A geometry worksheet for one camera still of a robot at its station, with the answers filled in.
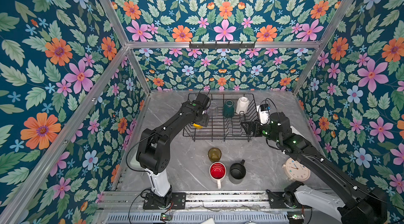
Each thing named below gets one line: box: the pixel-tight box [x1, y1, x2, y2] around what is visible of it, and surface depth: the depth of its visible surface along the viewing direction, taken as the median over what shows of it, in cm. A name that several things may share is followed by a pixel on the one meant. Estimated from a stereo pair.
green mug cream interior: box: [222, 99, 235, 119], surface depth 98 cm
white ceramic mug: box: [235, 96, 251, 115], surface depth 100 cm
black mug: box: [229, 159, 247, 180], surface depth 83 cm
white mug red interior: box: [208, 161, 227, 190], surface depth 77 cm
